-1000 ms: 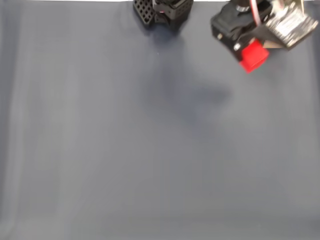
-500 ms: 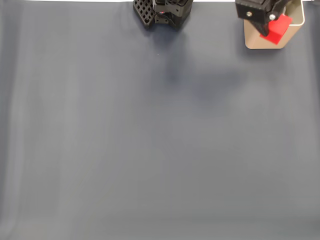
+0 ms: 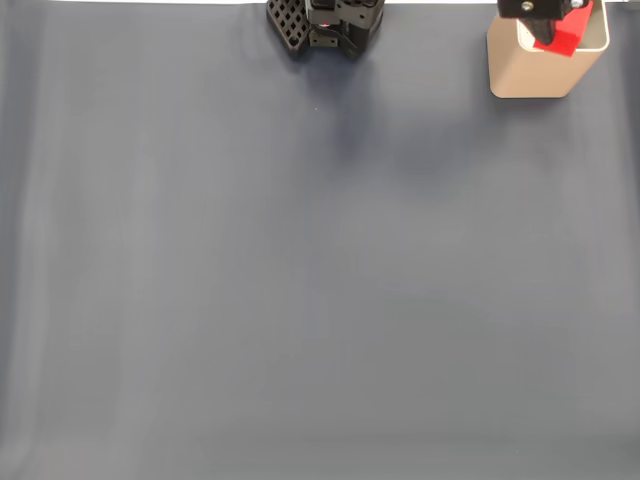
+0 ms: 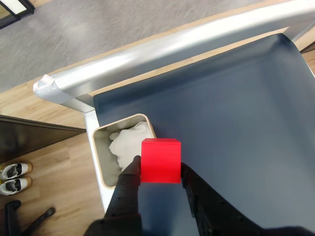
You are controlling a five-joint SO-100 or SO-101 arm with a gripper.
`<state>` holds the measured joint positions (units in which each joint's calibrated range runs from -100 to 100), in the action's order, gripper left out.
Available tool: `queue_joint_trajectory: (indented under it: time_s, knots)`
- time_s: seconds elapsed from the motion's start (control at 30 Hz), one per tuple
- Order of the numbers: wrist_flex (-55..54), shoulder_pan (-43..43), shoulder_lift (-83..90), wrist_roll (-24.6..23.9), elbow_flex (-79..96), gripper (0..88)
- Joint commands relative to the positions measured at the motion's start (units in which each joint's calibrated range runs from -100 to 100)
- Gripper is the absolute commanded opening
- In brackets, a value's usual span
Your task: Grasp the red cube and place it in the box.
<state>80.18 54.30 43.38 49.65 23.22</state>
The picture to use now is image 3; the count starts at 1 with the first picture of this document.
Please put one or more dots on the white crumpled paper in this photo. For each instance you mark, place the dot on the white crumpled paper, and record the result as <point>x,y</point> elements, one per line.
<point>525,35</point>

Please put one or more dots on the dark grey table mat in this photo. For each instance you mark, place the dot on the dark grey table mat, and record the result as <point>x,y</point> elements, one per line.
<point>250,300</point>

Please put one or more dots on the beige rounded box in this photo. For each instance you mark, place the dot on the beige rounded box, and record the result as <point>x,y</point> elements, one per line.
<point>530,75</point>

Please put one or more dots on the red cube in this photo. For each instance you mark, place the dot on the red cube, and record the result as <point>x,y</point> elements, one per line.
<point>567,35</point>

